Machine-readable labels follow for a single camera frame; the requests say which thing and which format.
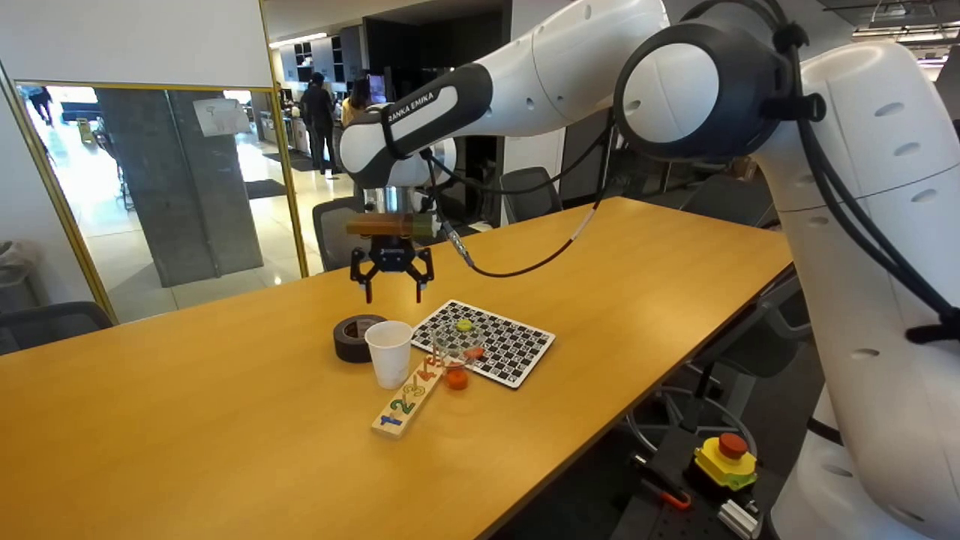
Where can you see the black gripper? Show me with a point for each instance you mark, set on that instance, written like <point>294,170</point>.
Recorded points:
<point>391,257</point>

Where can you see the orange round disc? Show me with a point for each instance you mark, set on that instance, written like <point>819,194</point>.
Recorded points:
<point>475,352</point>
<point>458,380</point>

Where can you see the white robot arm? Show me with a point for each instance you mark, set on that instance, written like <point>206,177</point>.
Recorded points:
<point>559,70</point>

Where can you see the grey office chair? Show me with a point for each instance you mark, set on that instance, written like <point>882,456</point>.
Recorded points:
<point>49,329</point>
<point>333,242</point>
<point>529,196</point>

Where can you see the clear plastic cup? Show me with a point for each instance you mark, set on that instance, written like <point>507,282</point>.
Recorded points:
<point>389,352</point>

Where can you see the dark tape roll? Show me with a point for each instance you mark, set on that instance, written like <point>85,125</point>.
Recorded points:
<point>350,339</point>

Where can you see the yellow round disc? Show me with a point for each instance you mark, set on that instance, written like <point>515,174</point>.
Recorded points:
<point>464,325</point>

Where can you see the wooden number puzzle strip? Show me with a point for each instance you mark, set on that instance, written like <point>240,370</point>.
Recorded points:
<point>399,405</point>

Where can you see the yellow framed glass partition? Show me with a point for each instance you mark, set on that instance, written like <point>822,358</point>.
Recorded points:
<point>289,199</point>

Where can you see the black white checker calibration board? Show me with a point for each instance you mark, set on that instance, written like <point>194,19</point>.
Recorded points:
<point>511,346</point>

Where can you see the yellow red emergency stop button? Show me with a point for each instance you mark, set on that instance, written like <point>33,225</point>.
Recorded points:
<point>723,465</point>

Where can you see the small white box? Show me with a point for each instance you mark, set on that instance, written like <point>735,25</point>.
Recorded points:
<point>739,520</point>

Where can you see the brown wrist camera box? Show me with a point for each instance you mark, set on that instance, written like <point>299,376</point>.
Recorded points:
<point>391,228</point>

